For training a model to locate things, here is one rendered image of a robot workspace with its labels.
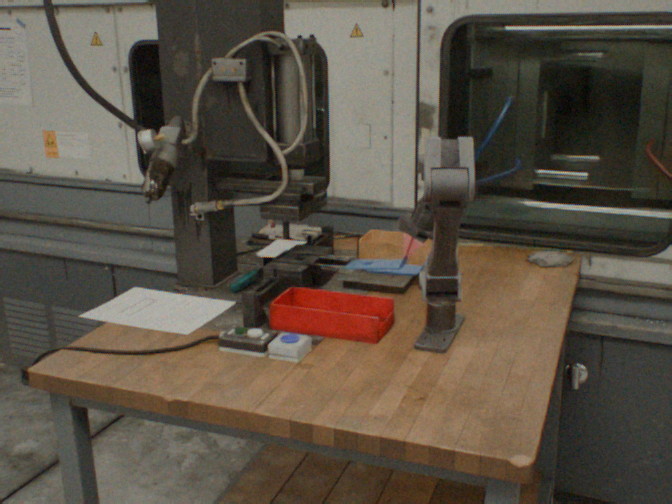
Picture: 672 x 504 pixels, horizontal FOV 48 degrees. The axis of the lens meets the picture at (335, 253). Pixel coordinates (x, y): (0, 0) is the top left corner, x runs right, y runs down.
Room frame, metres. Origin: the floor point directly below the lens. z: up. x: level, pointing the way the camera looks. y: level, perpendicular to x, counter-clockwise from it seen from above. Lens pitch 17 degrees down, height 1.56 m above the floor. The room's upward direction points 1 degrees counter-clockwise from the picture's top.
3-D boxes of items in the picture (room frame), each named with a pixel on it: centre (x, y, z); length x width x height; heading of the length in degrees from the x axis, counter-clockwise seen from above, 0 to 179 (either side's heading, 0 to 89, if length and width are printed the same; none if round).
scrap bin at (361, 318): (1.55, 0.01, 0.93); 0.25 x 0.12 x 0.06; 69
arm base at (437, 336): (1.51, -0.22, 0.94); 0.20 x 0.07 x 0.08; 159
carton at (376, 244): (2.00, -0.20, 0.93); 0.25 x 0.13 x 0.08; 69
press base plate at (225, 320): (1.85, 0.16, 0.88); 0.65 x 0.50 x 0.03; 159
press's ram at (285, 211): (1.81, 0.16, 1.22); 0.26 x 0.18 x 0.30; 69
